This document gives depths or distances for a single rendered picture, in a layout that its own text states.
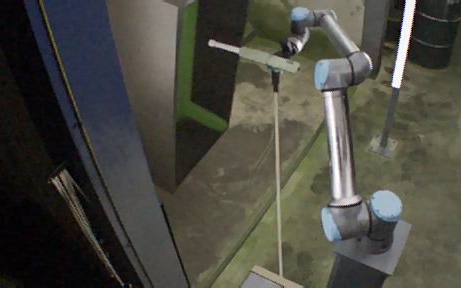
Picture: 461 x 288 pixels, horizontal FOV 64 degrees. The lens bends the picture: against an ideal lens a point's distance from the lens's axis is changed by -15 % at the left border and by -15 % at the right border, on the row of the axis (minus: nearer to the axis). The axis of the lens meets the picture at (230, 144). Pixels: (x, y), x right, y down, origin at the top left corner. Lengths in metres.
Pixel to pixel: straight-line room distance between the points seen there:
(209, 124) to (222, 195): 0.49
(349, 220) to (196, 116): 1.37
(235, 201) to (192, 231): 0.36
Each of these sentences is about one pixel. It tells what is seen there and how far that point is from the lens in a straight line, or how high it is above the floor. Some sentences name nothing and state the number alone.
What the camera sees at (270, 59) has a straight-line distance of 2.02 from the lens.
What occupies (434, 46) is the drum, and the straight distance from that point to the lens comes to 4.17.
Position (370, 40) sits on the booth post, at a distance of 3.77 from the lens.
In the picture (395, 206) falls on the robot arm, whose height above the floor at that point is 0.91.
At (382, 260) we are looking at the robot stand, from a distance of 1.94.
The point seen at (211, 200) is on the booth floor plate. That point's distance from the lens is 2.84.
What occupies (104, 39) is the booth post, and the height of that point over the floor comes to 1.87.
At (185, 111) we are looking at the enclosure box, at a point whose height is 0.52.
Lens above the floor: 2.28
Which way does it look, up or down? 45 degrees down
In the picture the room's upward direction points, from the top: 5 degrees counter-clockwise
